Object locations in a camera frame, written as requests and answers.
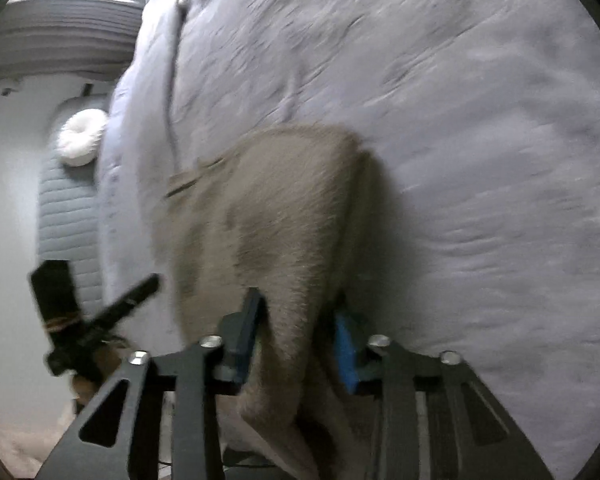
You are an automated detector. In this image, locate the olive knit sweater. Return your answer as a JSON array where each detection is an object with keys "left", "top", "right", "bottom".
[{"left": 154, "top": 125, "right": 373, "bottom": 479}]

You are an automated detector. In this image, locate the person's left hand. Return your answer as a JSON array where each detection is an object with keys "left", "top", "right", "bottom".
[{"left": 71, "top": 336, "right": 133, "bottom": 411}]

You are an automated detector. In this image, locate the grey quilted floor mat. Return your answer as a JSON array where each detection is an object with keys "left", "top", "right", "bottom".
[{"left": 38, "top": 94, "right": 107, "bottom": 318}]

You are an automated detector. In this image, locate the white round cushion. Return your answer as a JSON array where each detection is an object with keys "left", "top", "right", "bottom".
[{"left": 56, "top": 108, "right": 109, "bottom": 167}]

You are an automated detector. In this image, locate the white radiator under window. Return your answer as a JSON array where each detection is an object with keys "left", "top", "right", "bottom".
[{"left": 0, "top": 0, "right": 143, "bottom": 80}]

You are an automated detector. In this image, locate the lavender embossed bedspread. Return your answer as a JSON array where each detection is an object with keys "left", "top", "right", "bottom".
[{"left": 98, "top": 0, "right": 600, "bottom": 479}]

